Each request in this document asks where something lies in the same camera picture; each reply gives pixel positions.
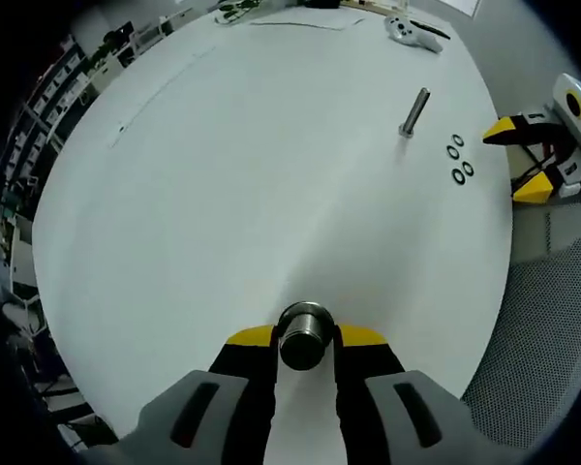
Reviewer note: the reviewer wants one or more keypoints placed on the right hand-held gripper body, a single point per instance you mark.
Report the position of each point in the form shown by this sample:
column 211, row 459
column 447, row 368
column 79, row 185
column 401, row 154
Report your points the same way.
column 573, row 104

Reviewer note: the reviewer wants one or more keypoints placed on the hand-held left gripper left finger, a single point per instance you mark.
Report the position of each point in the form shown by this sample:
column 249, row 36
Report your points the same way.
column 203, row 416

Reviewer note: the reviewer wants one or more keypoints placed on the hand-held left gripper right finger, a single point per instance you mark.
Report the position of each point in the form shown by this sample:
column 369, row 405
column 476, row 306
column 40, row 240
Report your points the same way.
column 397, row 416

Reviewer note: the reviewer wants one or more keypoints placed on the large threaded steel stud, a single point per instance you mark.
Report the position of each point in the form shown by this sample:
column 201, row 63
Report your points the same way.
column 302, row 353

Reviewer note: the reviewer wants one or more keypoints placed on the small steel washer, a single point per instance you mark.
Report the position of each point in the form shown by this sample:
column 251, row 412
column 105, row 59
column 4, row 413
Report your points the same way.
column 471, row 168
column 448, row 151
column 460, row 139
column 454, row 176

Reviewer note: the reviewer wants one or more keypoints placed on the small steel bolt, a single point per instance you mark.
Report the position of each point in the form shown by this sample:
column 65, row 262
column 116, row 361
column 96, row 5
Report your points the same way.
column 415, row 112

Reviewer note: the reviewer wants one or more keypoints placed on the grey mesh office chair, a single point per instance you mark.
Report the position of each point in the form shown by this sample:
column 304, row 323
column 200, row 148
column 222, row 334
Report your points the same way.
column 542, row 329

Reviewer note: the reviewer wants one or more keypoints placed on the white game controller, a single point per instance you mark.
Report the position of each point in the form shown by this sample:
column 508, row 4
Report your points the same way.
column 409, row 31

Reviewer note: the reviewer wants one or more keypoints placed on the white shelving unit with bins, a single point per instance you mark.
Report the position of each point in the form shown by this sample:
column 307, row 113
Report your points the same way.
column 43, row 106

